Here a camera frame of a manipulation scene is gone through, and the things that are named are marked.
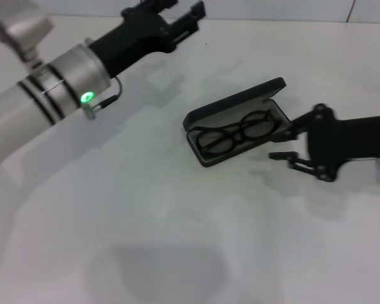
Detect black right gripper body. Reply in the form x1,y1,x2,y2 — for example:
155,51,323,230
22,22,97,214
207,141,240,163
305,103,380,183

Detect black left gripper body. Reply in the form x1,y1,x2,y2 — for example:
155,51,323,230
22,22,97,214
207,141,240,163
88,5,179,77

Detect black thin-framed glasses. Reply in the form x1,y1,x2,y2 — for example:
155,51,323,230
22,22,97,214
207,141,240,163
196,108,281,158

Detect black glasses case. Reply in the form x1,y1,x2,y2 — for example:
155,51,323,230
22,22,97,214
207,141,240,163
182,76,291,168

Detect thin black left wrist cable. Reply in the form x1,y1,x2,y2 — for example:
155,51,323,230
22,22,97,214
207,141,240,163
96,75,124,109

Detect silver left cable plug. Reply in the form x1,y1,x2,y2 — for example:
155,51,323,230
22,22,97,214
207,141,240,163
83,103,101,122

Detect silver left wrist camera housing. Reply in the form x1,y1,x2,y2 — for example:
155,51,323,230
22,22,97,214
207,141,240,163
0,0,55,63

